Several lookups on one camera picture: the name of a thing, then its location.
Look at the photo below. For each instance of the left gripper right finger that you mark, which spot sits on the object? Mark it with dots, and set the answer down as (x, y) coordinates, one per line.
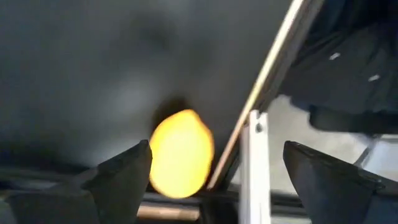
(329, 193)

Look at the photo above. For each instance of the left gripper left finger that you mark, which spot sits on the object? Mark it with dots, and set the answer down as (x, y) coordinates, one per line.
(124, 186)

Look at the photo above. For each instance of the black table mat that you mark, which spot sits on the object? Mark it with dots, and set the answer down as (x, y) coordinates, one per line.
(93, 62)

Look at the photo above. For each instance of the orange-yellow lemon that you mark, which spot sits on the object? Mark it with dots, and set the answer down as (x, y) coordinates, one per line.
(182, 155)

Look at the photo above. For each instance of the white aluminium bracket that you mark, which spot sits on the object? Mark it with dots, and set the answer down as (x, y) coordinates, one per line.
(255, 174)

